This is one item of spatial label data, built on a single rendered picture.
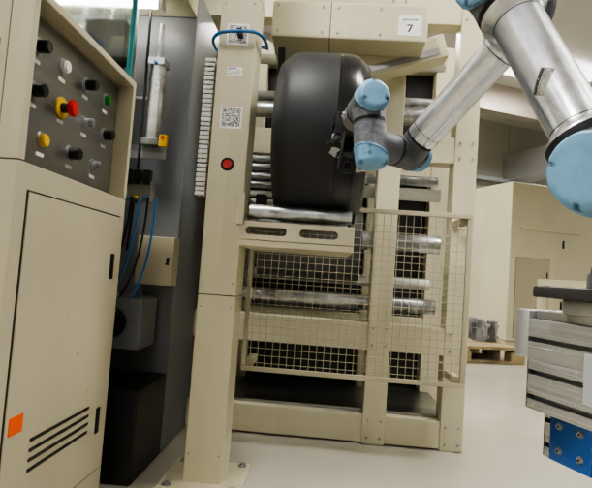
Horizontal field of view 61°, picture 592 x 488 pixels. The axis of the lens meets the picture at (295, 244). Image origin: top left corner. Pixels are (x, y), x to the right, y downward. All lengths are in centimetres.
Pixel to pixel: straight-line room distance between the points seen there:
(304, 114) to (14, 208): 82
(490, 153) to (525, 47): 873
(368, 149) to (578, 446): 69
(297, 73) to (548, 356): 105
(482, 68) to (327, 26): 108
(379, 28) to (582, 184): 147
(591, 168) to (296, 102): 94
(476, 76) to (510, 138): 883
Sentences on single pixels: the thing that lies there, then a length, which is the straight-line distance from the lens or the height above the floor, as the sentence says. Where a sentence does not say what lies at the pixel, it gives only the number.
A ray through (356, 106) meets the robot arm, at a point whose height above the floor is 110.
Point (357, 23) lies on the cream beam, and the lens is 216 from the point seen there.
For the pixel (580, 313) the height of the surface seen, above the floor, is 68.
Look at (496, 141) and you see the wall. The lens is 979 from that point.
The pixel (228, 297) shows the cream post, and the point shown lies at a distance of 169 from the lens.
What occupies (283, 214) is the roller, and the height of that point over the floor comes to 89.
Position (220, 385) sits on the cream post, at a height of 33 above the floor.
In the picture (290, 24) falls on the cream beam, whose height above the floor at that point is 168.
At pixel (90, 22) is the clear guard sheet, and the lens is 154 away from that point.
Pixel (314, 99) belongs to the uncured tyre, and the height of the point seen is 123.
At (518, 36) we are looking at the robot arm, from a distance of 97.
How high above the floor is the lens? 71
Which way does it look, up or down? 3 degrees up
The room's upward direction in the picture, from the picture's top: 4 degrees clockwise
